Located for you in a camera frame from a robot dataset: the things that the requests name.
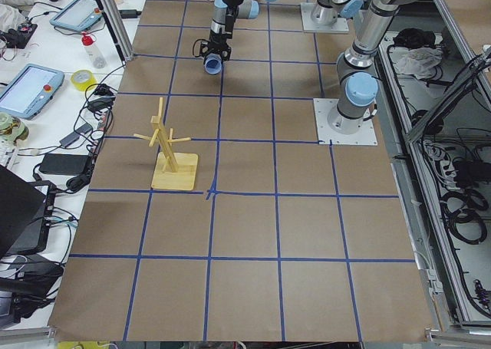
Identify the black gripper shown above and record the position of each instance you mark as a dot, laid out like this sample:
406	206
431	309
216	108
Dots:
215	44

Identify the light blue plastic cup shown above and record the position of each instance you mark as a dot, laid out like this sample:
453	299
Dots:
213	64

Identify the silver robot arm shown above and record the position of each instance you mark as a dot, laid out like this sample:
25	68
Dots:
228	11
358	87

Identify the wooden cup holder tree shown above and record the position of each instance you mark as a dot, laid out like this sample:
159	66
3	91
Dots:
173	170

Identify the red capped squeeze bottle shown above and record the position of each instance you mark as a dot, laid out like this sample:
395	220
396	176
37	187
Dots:
93	52

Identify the yellow tape roll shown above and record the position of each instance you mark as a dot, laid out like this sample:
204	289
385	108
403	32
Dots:
83	80

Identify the far teach pendant tablet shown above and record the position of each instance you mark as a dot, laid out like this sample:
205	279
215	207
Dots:
78	16

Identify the teach pendant tablet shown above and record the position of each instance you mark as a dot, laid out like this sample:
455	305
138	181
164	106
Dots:
78	16
30	91

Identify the black power adapter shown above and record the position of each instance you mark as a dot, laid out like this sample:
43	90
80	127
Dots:
63	164

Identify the near teach pendant tablet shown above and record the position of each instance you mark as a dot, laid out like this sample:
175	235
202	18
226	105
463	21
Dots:
30	91

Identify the white crumpled cloth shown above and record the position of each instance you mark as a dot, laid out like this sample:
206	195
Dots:
420	63

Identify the black laptop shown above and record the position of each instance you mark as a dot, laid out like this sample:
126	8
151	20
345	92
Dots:
25	211

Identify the aluminium frame post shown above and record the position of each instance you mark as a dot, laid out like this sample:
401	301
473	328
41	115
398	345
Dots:
116	29

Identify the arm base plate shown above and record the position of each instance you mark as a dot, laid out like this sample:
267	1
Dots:
334	129
320	19

